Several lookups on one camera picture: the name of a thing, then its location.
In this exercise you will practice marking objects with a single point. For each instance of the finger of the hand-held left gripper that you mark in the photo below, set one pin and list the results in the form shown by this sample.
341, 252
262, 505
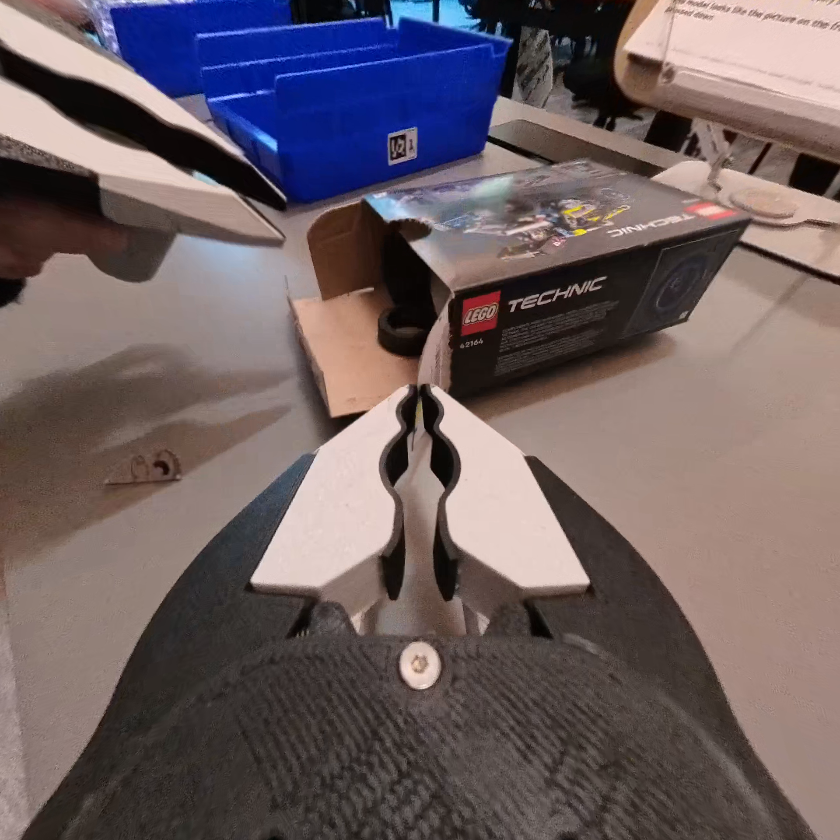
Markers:
151, 197
98, 72

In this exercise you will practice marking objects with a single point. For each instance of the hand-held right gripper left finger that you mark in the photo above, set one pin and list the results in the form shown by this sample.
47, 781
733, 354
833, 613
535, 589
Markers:
328, 518

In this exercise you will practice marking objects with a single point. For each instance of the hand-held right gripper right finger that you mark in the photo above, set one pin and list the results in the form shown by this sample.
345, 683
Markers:
505, 518

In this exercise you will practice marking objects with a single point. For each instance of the dark printed lego box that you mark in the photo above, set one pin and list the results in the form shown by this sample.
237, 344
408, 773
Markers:
558, 315

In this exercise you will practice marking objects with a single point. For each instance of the small grey lego piece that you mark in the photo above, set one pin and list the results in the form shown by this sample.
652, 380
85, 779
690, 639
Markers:
148, 467

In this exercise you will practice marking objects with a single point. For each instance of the person's left hand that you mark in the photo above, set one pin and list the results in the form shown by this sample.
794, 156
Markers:
46, 236

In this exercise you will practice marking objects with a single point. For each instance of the plain blue plastic bin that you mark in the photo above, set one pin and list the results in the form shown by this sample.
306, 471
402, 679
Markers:
177, 39

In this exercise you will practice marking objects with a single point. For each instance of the black rubber toy tyre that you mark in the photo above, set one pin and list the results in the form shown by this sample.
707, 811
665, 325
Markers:
403, 331

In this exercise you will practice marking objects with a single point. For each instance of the blue plastic bin with tag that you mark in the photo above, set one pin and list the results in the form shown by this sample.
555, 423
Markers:
367, 124

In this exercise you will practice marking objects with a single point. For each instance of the white patterned card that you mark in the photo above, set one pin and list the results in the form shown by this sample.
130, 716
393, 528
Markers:
535, 65

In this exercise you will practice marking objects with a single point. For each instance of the instruction sheet on tan board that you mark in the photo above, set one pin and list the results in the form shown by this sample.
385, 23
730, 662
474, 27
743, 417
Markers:
741, 52

